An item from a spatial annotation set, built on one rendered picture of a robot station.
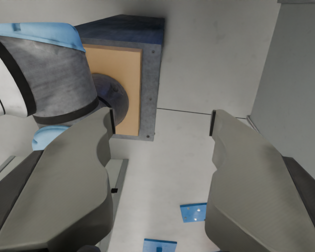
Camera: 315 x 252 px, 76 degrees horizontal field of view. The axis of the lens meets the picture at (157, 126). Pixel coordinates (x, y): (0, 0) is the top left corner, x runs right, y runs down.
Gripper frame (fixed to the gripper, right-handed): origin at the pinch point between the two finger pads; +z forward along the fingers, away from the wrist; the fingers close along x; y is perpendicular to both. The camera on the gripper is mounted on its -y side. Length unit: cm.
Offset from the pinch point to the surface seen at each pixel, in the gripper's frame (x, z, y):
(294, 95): 70, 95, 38
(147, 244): -20, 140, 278
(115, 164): -46, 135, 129
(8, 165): -149, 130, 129
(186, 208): 28, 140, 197
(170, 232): 12, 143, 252
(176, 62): 8, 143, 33
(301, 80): 70, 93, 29
